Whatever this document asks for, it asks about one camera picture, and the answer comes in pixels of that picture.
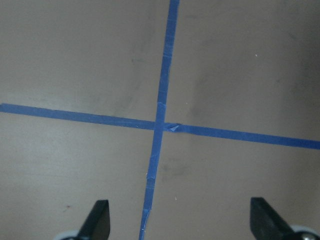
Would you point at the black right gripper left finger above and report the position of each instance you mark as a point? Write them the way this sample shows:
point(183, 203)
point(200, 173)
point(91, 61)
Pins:
point(97, 225)

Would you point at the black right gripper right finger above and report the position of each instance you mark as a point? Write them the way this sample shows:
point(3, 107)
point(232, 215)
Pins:
point(266, 224)

